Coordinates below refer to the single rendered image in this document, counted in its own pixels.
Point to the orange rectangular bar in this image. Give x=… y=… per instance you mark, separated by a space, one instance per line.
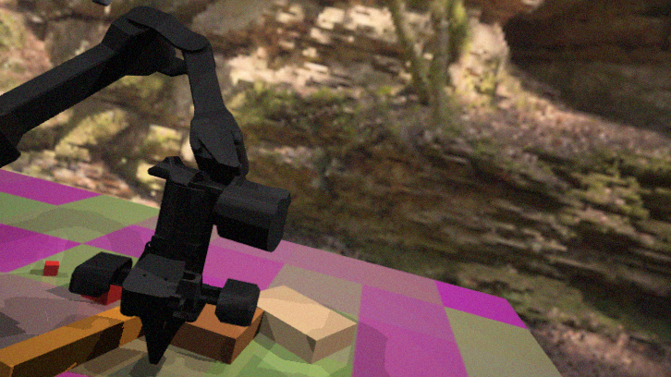
x=65 y=348

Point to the orange square block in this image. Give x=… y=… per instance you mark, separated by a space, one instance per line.
x=209 y=337

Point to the tan rectangular block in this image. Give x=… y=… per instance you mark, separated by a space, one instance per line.
x=303 y=326

